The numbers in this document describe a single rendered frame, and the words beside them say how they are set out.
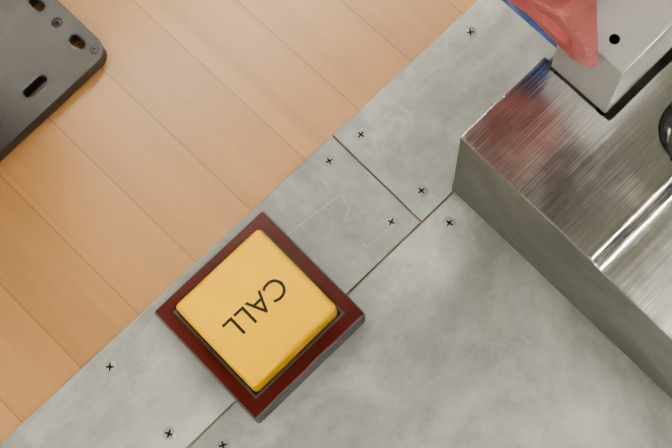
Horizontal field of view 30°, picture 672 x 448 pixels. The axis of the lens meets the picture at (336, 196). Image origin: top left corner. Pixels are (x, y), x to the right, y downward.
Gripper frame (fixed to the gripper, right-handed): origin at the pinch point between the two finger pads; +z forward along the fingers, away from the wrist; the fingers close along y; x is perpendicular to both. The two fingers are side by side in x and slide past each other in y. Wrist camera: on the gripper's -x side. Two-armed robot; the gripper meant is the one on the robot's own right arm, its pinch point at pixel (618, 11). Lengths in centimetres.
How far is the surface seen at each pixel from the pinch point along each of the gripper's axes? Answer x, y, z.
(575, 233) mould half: -2.4, -7.9, 6.5
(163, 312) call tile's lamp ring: 12.1, -24.4, 5.7
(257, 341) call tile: 7.1, -22.0, 6.8
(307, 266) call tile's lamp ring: 9.1, -17.3, 7.6
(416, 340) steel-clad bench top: 4.4, -15.8, 12.8
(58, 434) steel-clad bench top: 12.8, -32.9, 7.5
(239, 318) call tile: 8.4, -21.8, 6.1
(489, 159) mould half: 2.3, -8.1, 3.8
